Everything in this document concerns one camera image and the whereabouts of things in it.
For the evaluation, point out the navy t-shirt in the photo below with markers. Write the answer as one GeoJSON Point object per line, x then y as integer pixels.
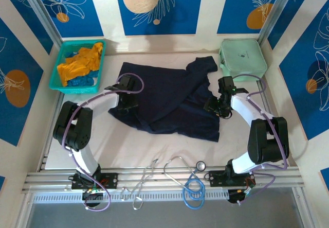
{"type": "Point", "coordinates": [167, 96]}

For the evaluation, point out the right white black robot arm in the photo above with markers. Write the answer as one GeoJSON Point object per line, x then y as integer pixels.
{"type": "Point", "coordinates": [267, 140]}

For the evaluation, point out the white table cover cloth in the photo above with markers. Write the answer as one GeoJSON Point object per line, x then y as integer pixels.
{"type": "Point", "coordinates": [128, 148]}

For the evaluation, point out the mint green zip case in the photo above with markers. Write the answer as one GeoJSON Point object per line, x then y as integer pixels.
{"type": "Point", "coordinates": [242, 58]}

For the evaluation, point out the teal plastic basket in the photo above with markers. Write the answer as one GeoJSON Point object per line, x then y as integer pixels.
{"type": "Point", "coordinates": [77, 90]}

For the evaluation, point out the blue tube stethoscope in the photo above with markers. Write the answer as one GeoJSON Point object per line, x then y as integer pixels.
{"type": "Point", "coordinates": [201, 165]}

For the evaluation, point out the yellow t-shirt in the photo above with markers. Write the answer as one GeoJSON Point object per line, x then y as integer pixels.
{"type": "Point", "coordinates": [77, 68]}

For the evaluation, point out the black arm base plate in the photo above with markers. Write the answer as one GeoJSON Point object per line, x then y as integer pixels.
{"type": "Point", "coordinates": [216, 179]}
{"type": "Point", "coordinates": [110, 180]}

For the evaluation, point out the aluminium frame rail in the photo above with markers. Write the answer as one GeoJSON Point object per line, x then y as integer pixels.
{"type": "Point", "coordinates": [126, 177]}

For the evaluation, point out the blue floral wall poster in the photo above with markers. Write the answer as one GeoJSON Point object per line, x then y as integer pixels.
{"type": "Point", "coordinates": [295, 11]}
{"type": "Point", "coordinates": [84, 19]}
{"type": "Point", "coordinates": [303, 96]}
{"type": "Point", "coordinates": [23, 11]}
{"type": "Point", "coordinates": [15, 58]}
{"type": "Point", "coordinates": [236, 6]}
{"type": "Point", "coordinates": [180, 19]}

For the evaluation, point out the aluminium corner post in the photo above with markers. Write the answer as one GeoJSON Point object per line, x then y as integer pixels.
{"type": "Point", "coordinates": [41, 11]}
{"type": "Point", "coordinates": [277, 11]}

